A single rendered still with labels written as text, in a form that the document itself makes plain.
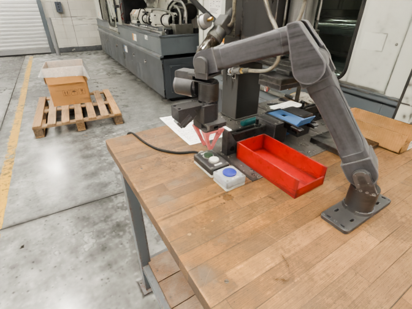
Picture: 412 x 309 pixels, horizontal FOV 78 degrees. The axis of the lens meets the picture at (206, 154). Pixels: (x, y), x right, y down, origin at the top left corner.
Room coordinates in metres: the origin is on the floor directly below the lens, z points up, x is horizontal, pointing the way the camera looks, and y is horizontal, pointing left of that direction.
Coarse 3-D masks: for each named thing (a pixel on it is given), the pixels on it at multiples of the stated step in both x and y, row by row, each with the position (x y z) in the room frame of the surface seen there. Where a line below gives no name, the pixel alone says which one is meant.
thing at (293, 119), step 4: (272, 112) 0.91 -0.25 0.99; (276, 112) 0.91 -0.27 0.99; (280, 112) 0.91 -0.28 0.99; (284, 112) 0.91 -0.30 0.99; (288, 112) 0.91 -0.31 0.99; (280, 116) 0.87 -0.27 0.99; (284, 116) 0.87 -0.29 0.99; (288, 116) 0.87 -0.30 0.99; (292, 116) 0.87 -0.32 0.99; (296, 116) 0.87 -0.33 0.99; (312, 116) 0.81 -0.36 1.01; (288, 120) 0.84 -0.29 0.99; (292, 120) 0.84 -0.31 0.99; (296, 120) 0.84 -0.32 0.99; (300, 120) 0.78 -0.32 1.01; (304, 120) 0.79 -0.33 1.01; (308, 120) 0.81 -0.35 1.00; (296, 124) 0.80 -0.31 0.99; (300, 124) 0.80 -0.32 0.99
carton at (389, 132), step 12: (360, 120) 0.88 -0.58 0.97; (372, 120) 0.95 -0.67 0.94; (384, 120) 0.91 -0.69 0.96; (396, 120) 0.88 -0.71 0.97; (372, 132) 0.83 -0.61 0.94; (384, 132) 0.80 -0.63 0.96; (396, 132) 0.78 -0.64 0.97; (408, 132) 0.84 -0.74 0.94; (384, 144) 0.79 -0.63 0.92; (396, 144) 0.76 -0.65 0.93; (408, 144) 0.77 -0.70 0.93
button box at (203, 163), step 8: (136, 136) 0.87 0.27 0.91; (168, 152) 0.76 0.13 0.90; (176, 152) 0.75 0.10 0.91; (184, 152) 0.75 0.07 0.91; (192, 152) 0.75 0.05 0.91; (200, 152) 0.71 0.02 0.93; (200, 160) 0.66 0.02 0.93; (208, 160) 0.66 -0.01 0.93; (224, 160) 0.66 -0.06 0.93; (200, 168) 0.66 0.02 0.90; (208, 168) 0.62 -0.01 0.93; (216, 168) 0.62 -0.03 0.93
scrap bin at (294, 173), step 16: (240, 144) 0.71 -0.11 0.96; (256, 144) 0.77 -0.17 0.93; (272, 144) 0.75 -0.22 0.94; (240, 160) 0.71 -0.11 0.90; (256, 160) 0.65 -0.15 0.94; (272, 160) 0.70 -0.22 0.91; (288, 160) 0.69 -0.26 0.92; (304, 160) 0.64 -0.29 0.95; (272, 176) 0.59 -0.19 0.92; (288, 176) 0.54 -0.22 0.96; (304, 176) 0.61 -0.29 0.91; (320, 176) 0.59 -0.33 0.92; (288, 192) 0.53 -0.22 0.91; (304, 192) 0.54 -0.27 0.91
